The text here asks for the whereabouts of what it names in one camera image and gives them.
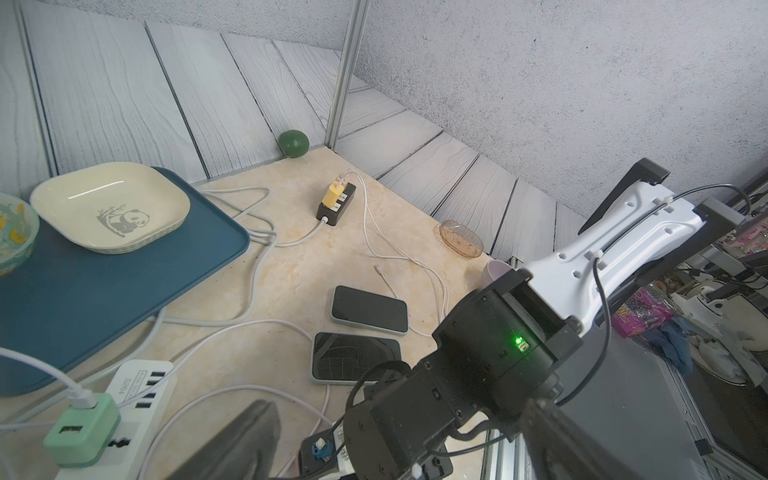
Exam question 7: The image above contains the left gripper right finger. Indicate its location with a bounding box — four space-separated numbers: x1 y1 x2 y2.
520 399 641 480

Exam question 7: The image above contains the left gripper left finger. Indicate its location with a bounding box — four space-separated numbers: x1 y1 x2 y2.
169 400 281 480

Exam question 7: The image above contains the black phone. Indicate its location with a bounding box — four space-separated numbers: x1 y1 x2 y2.
310 332 402 385

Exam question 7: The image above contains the light green case phone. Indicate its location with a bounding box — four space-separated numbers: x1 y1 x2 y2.
330 285 409 335

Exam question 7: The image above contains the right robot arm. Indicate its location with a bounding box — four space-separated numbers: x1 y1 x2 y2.
342 159 744 479

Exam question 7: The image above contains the white power strip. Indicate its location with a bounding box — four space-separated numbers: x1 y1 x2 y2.
56 360 176 480

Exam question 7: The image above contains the green charger plug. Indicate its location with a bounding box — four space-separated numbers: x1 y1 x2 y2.
43 393 121 468

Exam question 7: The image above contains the purple bowl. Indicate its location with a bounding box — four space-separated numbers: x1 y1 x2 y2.
481 259 513 287

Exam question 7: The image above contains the brown translucent plate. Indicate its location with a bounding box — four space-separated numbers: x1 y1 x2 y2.
438 220 484 259

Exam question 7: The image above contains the blue tray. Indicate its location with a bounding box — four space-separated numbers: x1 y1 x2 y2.
1 168 250 372

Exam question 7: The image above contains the black power strip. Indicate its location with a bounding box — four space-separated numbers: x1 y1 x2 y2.
316 182 356 227

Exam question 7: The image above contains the yellow charger plug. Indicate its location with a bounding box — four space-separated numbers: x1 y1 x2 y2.
321 180 347 209

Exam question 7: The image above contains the cream square dish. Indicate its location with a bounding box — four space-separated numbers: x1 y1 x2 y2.
30 162 191 254

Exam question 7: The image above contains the green avocado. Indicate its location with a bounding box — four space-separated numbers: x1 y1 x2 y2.
278 129 310 158

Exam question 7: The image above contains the patterned small bowl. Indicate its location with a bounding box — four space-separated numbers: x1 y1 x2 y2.
0 193 40 276

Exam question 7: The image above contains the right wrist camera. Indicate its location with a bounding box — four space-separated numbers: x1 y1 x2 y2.
298 427 356 479

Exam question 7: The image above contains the grey power strip cord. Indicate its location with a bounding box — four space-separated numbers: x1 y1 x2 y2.
0 185 330 421

